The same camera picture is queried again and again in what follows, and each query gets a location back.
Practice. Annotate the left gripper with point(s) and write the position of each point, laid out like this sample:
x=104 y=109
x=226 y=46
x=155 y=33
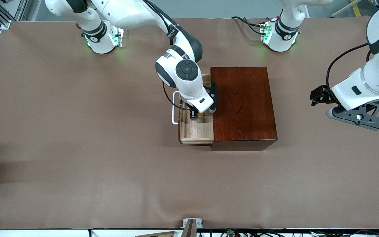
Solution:
x=323 y=93

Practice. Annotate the dark wooden drawer cabinet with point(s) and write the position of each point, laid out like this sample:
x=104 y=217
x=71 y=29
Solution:
x=245 y=105

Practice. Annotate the brown camera post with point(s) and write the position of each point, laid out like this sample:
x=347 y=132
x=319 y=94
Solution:
x=189 y=228

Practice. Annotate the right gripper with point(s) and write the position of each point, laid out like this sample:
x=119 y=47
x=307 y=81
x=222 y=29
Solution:
x=194 y=114

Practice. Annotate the light wooden drawer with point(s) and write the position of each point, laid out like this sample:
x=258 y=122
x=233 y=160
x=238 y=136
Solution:
x=196 y=130

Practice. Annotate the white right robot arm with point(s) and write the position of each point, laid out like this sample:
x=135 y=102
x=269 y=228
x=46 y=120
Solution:
x=127 y=13

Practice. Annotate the green connector plug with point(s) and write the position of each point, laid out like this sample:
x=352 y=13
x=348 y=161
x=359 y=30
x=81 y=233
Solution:
x=230 y=232

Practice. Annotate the table cover mat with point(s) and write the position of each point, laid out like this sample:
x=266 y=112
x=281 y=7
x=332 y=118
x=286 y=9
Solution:
x=77 y=115

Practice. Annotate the grey metal bracket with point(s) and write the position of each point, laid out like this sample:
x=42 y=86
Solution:
x=200 y=223

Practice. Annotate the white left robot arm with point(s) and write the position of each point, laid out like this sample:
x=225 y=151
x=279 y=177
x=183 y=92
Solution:
x=285 y=33

